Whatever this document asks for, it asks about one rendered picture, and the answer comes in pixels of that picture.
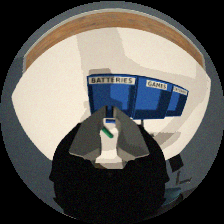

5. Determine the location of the blue bin with white labels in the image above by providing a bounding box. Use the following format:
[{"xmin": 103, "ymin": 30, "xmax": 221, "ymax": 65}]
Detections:
[{"xmin": 87, "ymin": 73, "xmax": 189, "ymax": 120}]

